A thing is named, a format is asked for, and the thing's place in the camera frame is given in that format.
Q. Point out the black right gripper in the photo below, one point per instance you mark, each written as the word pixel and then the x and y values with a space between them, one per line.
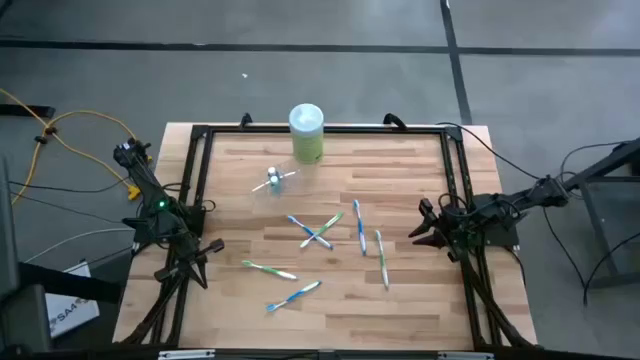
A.
pixel 450 230

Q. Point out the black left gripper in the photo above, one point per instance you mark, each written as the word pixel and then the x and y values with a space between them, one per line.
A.
pixel 192 255

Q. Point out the green white toothbrush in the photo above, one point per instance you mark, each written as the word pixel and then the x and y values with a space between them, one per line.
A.
pixel 332 221
pixel 270 270
pixel 382 260

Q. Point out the blue white toothbrush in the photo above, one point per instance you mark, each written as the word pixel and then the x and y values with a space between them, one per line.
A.
pixel 295 295
pixel 360 230
pixel 299 224

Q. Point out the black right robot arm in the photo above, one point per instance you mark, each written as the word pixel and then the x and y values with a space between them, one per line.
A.
pixel 500 207

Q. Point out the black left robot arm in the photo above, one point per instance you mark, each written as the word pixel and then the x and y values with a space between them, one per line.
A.
pixel 160 220

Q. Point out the black table clamp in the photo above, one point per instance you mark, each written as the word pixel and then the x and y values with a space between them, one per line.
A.
pixel 245 120
pixel 395 121

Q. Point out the turquoise mouthwash bottle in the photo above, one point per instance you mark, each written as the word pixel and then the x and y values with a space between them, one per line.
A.
pixel 273 182

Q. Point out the white printed paper sign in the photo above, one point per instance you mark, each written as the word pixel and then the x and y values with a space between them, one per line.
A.
pixel 70 312

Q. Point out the clear acrylic organizer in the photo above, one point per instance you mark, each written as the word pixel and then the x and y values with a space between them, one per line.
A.
pixel 287 175

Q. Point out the green white wipes canister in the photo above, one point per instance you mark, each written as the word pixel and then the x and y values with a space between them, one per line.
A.
pixel 306 135

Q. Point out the black equipment stand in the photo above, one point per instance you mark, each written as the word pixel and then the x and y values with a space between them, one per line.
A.
pixel 25 315

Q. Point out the black metal stand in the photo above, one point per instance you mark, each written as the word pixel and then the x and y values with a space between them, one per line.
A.
pixel 600 167

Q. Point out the black floor bar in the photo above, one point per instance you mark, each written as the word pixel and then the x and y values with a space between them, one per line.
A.
pixel 25 111

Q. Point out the silver metal bracket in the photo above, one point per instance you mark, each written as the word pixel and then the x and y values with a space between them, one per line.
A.
pixel 465 356
pixel 185 355

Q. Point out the black aluminium table frame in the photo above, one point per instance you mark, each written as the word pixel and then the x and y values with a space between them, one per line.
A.
pixel 360 129

